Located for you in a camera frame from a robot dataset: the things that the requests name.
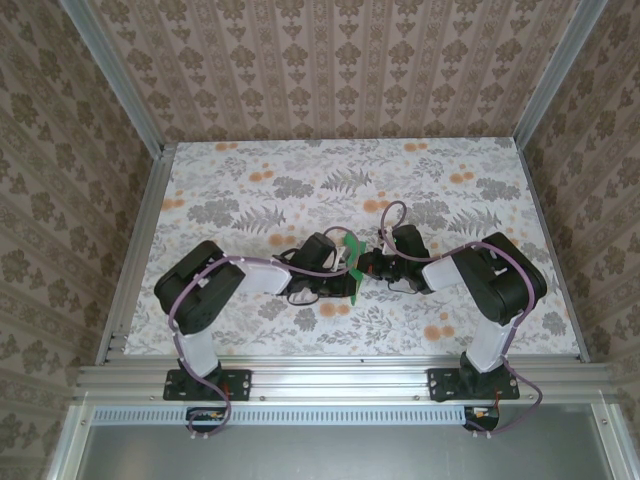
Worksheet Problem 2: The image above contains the floral table cover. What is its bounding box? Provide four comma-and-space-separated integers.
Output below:
121, 139, 585, 358

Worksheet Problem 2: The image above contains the aluminium frame post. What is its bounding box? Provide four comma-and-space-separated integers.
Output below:
514, 0, 609, 149
63, 0, 167, 156

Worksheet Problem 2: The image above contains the grey metal panel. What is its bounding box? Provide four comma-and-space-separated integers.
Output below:
47, 403, 640, 480

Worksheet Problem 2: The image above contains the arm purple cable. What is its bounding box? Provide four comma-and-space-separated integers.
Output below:
168, 227, 357, 442
378, 200, 545, 442

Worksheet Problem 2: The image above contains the grey slotted cable duct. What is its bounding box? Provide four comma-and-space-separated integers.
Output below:
92, 405, 469, 425

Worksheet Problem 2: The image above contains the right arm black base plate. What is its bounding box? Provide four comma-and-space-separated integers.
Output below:
425, 367, 521, 404

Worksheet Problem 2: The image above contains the aluminium cross rail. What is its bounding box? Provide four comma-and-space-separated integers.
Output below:
72, 363, 621, 404

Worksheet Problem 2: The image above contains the green cloth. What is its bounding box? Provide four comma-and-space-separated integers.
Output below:
343, 230, 366, 305

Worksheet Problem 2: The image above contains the black control board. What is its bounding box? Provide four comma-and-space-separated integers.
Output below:
185, 407, 229, 435
463, 404, 502, 432

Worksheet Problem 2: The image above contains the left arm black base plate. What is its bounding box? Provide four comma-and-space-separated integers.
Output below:
163, 367, 253, 402

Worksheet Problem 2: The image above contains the aluminium side rail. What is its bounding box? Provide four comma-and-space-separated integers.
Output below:
512, 139, 590, 362
95, 143, 176, 366

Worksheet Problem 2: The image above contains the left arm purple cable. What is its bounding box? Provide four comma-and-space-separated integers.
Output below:
168, 227, 357, 442

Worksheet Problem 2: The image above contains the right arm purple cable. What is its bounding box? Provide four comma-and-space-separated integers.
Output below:
378, 200, 545, 442

